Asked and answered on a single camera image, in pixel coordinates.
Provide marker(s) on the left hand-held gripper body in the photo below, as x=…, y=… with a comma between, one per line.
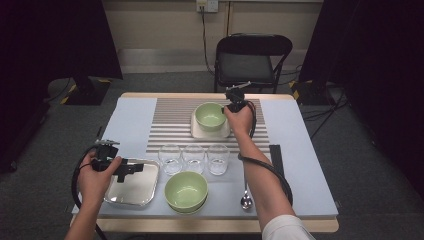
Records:
x=105, y=155

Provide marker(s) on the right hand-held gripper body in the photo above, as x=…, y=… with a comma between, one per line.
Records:
x=236, y=98

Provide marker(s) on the green bowl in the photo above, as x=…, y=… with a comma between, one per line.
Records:
x=186, y=212
x=210, y=116
x=185, y=191

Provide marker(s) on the white square plate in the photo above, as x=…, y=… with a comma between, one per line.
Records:
x=136, y=191
x=200, y=134

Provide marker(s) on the row of black chopsticks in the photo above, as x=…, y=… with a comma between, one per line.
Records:
x=276, y=156

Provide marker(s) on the silver spoon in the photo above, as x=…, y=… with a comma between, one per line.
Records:
x=246, y=201

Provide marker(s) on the person's right hand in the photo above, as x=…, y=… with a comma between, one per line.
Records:
x=241, y=123

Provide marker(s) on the person's left hand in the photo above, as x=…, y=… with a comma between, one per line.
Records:
x=93, y=186

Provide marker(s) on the small dark floor object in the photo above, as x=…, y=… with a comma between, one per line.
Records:
x=99, y=130

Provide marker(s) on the clear drinking glass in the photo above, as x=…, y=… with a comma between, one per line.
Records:
x=169, y=156
x=193, y=156
x=218, y=160

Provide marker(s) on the black folding chair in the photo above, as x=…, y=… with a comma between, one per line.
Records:
x=245, y=60

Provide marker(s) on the striped brown placemat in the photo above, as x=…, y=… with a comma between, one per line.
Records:
x=173, y=113

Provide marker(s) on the black stand base striped tape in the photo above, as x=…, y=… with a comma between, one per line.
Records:
x=88, y=93
x=311, y=95

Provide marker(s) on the round grey floor base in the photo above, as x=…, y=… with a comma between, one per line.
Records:
x=58, y=88

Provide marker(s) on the dark curtain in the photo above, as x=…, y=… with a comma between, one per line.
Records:
x=50, y=40
x=376, y=50

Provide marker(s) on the person's white sleeve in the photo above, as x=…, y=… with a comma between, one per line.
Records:
x=286, y=230

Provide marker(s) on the white wall socket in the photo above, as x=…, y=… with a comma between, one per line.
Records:
x=207, y=5

